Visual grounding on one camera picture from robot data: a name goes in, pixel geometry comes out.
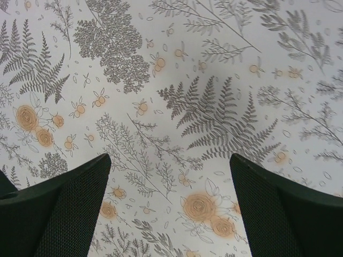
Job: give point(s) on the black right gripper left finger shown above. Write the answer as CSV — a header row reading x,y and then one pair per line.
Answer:
x,y
56,217

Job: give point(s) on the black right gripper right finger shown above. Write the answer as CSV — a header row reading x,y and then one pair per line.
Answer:
x,y
284,218

